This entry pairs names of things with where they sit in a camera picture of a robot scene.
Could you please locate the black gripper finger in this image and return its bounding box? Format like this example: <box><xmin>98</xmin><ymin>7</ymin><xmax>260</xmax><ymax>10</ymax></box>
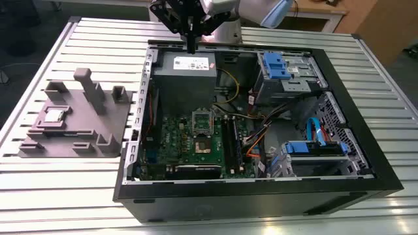
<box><xmin>149</xmin><ymin>0</ymin><xmax>193</xmax><ymax>54</ymax></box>
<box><xmin>192</xmin><ymin>11</ymin><xmax>229</xmax><ymax>54</ymax></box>

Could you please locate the metal socket cover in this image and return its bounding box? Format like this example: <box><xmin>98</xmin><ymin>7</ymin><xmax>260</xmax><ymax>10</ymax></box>
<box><xmin>191</xmin><ymin>107</ymin><xmax>215</xmax><ymax>137</ymax></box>

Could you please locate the silver CPU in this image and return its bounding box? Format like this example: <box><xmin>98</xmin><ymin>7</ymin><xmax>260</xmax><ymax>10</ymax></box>
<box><xmin>42</xmin><ymin>109</ymin><xmax>66</xmax><ymax>123</ymax></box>

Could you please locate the CPU socket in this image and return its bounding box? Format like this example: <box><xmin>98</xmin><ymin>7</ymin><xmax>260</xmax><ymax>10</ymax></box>
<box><xmin>195</xmin><ymin>136</ymin><xmax>213</xmax><ymax>155</ymax></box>

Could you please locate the blue plastic drive carrier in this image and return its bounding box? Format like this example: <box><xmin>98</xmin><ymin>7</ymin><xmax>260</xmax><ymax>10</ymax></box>
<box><xmin>263</xmin><ymin>52</ymin><xmax>292</xmax><ymax>80</ymax></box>

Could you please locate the grey power supply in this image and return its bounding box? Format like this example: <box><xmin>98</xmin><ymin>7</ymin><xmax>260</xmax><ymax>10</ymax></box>
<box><xmin>150</xmin><ymin>51</ymin><xmax>217</xmax><ymax>111</ymax></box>

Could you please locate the metal drive cage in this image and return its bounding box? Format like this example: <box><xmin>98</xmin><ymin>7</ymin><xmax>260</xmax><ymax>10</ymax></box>
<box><xmin>253</xmin><ymin>50</ymin><xmax>328</xmax><ymax>106</ymax></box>

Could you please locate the wooden desk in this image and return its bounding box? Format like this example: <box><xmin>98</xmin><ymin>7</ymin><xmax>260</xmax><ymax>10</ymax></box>
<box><xmin>283</xmin><ymin>0</ymin><xmax>349</xmax><ymax>34</ymax></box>

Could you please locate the green motherboard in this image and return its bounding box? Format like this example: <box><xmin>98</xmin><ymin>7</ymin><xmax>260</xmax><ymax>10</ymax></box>
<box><xmin>140</xmin><ymin>105</ymin><xmax>259</xmax><ymax>181</ymax></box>

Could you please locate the black RAM slot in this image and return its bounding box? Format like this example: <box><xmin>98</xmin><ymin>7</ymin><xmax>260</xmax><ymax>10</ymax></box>
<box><xmin>220</xmin><ymin>116</ymin><xmax>233</xmax><ymax>172</ymax></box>
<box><xmin>224</xmin><ymin>116</ymin><xmax>236</xmax><ymax>172</ymax></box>
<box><xmin>229</xmin><ymin>117</ymin><xmax>240</xmax><ymax>172</ymax></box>
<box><xmin>232</xmin><ymin>117</ymin><xmax>245</xmax><ymax>171</ymax></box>

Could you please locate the wooden cabinet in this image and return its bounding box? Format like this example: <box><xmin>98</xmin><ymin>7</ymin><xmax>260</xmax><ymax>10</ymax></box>
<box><xmin>335</xmin><ymin>0</ymin><xmax>418</xmax><ymax>67</ymax></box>

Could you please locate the grey parts rack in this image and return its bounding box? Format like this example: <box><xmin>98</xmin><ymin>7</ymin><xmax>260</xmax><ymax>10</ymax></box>
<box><xmin>16</xmin><ymin>68</ymin><xmax>134</xmax><ymax>159</ymax></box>

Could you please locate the hard disk in blue carrier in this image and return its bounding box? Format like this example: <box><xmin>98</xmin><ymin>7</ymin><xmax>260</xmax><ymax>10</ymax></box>
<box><xmin>281</xmin><ymin>141</ymin><xmax>348</xmax><ymax>157</ymax></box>

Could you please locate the dark RAM stick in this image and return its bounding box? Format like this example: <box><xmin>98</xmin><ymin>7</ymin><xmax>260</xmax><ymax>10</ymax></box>
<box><xmin>41</xmin><ymin>132</ymin><xmax>81</xmax><ymax>138</ymax></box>

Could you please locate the black graphics card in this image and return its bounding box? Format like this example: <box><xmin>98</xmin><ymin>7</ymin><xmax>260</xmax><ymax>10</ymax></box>
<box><xmin>165</xmin><ymin>164</ymin><xmax>223</xmax><ymax>180</ymax></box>

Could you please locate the metal disk bay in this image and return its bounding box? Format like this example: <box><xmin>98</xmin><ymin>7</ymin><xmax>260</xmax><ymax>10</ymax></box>
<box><xmin>267</xmin><ymin>141</ymin><xmax>372</xmax><ymax>179</ymax></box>

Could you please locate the black PC case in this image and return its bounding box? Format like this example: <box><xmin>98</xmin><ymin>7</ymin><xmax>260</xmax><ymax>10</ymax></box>
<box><xmin>112</xmin><ymin>39</ymin><xmax>404</xmax><ymax>224</ymax></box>

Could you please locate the yellow wire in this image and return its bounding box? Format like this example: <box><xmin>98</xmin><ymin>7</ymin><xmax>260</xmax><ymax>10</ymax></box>
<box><xmin>213</xmin><ymin>68</ymin><xmax>240</xmax><ymax>105</ymax></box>

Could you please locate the black cable bundle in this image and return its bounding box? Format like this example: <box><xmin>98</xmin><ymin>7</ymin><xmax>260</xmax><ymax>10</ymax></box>
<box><xmin>244</xmin><ymin>90</ymin><xmax>327</xmax><ymax>145</ymax></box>

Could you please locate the blue wire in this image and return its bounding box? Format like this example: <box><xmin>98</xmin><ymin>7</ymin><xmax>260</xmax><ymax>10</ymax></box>
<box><xmin>305</xmin><ymin>117</ymin><xmax>328</xmax><ymax>147</ymax></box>

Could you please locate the orange wire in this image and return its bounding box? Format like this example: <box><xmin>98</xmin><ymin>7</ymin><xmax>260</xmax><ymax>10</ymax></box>
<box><xmin>244</xmin><ymin>133</ymin><xmax>261</xmax><ymax>159</ymax></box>

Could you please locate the red wire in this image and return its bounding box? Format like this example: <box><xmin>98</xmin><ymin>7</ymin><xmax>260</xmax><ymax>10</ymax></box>
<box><xmin>316</xmin><ymin>126</ymin><xmax>331</xmax><ymax>145</ymax></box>

